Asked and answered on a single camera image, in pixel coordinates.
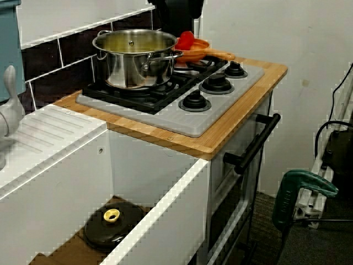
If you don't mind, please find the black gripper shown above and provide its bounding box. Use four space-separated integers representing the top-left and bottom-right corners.
176 0 205 19

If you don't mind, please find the red toy pepper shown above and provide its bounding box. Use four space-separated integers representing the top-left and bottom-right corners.
175 30 195 51

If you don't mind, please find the stainless steel pot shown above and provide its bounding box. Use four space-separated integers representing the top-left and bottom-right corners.
92 29 184 91

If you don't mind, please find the orange toy frying pan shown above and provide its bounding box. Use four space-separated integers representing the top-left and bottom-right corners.
174 38 237 63

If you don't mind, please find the black stove knob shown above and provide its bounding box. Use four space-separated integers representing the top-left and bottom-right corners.
198 73 235 94
178 89 212 113
223 61 248 80

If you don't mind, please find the black burner grate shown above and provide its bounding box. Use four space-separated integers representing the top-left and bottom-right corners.
82 54 231 115

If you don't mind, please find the grey stove top panel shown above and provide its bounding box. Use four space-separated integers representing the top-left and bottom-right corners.
76 59 265 139

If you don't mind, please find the wooden countertop board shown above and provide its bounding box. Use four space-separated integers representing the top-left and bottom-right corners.
52 56 288 161

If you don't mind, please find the white oven cabinet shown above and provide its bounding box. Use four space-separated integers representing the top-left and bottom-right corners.
206 91 274 265

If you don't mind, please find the teal plastic container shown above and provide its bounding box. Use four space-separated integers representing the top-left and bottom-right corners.
0 0 27 104

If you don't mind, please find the dark box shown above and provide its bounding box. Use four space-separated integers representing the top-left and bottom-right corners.
321 129 353 194

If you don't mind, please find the grey toy faucet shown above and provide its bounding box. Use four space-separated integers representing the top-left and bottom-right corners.
0 65 27 171

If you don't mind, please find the green power tool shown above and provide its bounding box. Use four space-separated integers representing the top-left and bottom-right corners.
272 169 339 230

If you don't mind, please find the white sink unit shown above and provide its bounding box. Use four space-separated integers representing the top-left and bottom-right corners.
0 103 212 265

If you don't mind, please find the dark lid with yellow knob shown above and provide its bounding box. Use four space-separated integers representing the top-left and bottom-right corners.
83 203 144 252

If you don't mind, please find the thin black rod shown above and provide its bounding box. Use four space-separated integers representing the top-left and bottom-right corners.
292 216 353 222

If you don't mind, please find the brown cardboard sheet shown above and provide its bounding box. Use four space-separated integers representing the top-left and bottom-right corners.
29 195 152 265

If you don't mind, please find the black oven door handle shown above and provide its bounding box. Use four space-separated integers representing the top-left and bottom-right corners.
223 112 281 175

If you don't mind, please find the thin black cable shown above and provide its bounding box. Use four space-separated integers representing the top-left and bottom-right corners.
328 62 353 122

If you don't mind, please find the thick black cable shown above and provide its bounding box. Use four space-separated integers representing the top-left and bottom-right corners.
315 120 353 172

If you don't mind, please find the white aluminium frame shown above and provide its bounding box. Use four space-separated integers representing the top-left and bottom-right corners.
293 82 353 230

